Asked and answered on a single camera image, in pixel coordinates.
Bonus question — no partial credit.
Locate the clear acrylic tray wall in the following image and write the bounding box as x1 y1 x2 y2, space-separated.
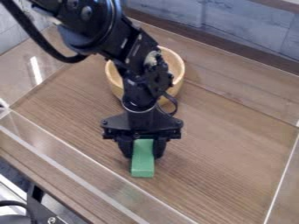
0 8 299 224

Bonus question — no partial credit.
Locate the green rectangular stick block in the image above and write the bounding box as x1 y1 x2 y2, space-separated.
131 139 155 178

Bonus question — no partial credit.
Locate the black table leg bracket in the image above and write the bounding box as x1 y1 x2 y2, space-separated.
24 183 83 224

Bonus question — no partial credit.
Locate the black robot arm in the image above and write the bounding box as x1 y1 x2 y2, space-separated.
30 0 183 158

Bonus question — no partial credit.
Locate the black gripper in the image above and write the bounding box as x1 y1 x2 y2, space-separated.
99 104 184 160

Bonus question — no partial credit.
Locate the round wooden bowl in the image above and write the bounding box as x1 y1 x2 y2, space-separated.
106 46 186 100

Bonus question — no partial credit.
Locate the black cable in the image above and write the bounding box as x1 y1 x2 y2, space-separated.
0 0 90 64

